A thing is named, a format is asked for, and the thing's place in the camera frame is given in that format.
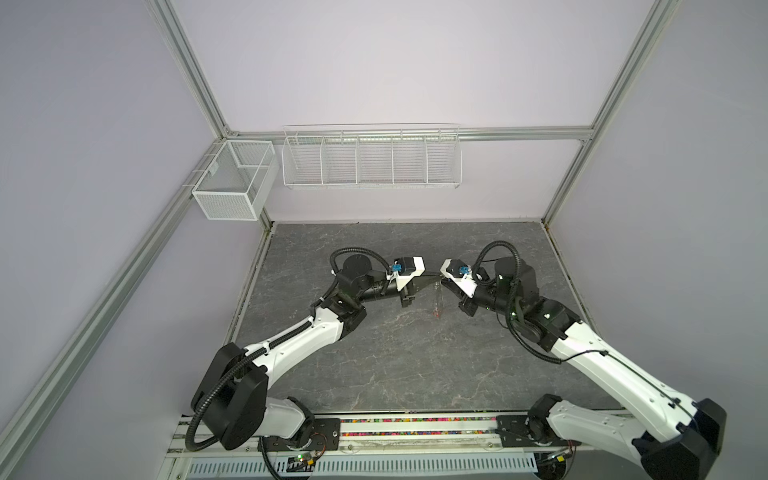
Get metal keyring with shoe plate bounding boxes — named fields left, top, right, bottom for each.
left=432, top=282, right=444, bottom=318

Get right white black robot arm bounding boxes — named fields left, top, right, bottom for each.
left=440, top=240, right=727, bottom=479

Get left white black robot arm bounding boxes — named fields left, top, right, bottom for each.
left=185, top=246, right=442, bottom=452

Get white mesh box basket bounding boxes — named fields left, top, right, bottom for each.
left=192, top=140, right=279, bottom=221

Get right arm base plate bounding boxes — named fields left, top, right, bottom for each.
left=493, top=394, right=581, bottom=447

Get white wire basket long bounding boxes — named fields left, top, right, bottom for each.
left=282, top=123, right=463, bottom=189

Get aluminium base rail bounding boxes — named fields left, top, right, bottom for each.
left=164, top=410, right=673, bottom=460

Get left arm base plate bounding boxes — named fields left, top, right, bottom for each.
left=265, top=417, right=341, bottom=452

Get white vented cable duct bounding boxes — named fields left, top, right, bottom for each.
left=186, top=453, right=538, bottom=479

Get aluminium frame profiles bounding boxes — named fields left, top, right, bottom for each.
left=1, top=1, right=651, bottom=478

